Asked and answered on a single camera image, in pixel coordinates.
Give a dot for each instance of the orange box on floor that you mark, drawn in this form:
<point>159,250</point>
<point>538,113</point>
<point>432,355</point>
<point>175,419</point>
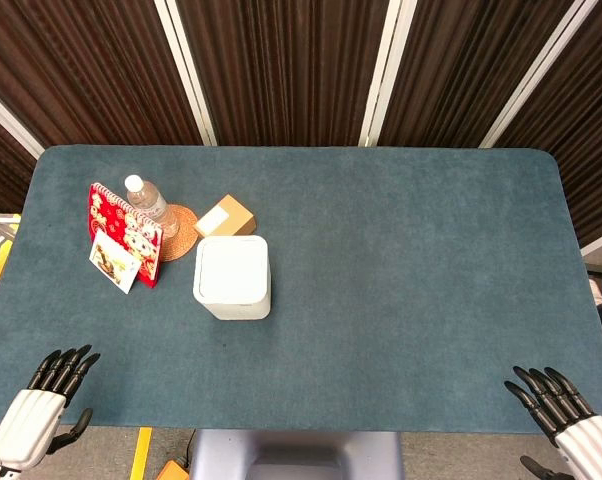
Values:
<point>172,471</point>

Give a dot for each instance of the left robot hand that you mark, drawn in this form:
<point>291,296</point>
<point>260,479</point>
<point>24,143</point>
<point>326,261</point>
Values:
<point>28,422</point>

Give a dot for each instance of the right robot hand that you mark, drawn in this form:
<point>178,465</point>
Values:
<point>578,427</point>

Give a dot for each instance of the brown cardboard box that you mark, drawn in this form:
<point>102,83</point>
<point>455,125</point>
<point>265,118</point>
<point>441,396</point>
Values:
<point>226,216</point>

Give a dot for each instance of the clear plastic water bottle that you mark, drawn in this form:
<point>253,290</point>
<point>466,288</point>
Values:
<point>148,202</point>

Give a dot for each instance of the red spiral desk calendar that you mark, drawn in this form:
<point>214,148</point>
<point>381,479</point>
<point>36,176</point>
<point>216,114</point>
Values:
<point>131,235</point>

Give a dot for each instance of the round woven rattan coaster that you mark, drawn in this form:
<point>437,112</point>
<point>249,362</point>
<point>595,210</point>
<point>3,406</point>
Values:
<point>180,234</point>

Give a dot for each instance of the white square container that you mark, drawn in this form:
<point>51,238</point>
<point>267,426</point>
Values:
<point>232,276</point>

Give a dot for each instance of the white photo card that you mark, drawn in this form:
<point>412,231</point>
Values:
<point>112,262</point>

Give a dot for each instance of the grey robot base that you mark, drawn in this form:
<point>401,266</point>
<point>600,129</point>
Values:
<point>296,456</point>

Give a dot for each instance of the brown ribbed partition screen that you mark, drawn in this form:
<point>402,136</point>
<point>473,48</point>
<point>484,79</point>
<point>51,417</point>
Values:
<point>291,65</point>

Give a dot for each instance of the blue felt table mat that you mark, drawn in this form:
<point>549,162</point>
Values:
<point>331,280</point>

